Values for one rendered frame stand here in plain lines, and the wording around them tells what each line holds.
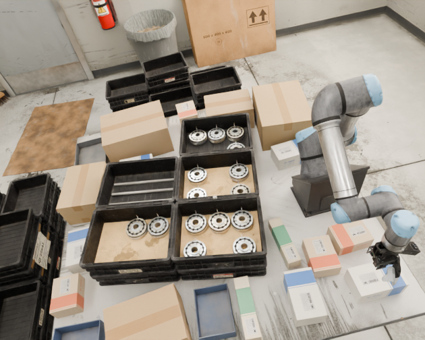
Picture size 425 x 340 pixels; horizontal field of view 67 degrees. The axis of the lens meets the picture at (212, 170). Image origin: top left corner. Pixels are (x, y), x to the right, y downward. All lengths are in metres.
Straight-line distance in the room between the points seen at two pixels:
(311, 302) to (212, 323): 0.42
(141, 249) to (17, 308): 1.10
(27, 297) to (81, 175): 0.89
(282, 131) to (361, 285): 0.91
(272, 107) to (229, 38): 2.29
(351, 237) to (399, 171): 1.48
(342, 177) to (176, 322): 0.82
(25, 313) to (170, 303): 1.22
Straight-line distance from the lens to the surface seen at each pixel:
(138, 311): 1.43
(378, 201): 1.21
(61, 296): 1.71
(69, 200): 1.88
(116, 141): 2.00
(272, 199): 1.78
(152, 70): 3.35
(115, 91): 3.44
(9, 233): 2.50
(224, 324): 1.51
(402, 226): 1.15
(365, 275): 1.54
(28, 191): 2.84
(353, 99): 1.21
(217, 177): 1.73
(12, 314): 2.46
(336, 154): 1.18
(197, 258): 1.37
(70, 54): 4.45
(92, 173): 1.94
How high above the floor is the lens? 2.15
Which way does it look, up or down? 48 degrees down
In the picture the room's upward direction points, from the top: 11 degrees counter-clockwise
